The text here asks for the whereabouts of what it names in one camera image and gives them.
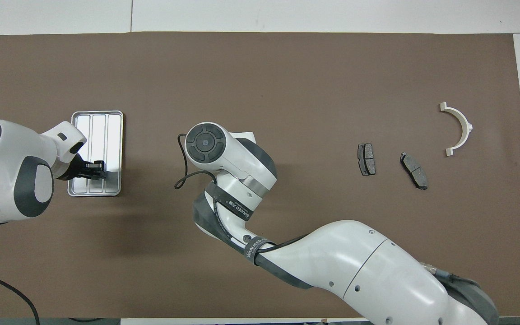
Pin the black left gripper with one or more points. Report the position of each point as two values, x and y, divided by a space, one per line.
76 169

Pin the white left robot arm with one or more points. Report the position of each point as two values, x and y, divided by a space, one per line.
16 180

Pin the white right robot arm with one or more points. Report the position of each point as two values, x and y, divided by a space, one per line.
355 262

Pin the silver metal tray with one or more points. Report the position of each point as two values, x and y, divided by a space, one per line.
106 135

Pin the brown table mat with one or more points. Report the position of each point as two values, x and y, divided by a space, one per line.
287 90

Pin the dark rectangular brake pad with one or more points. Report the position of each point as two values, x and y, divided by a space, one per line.
366 159

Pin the dark curved brake pad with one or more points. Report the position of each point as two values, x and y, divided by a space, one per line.
414 170

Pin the white curved plastic bracket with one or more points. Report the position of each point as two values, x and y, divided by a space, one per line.
466 128

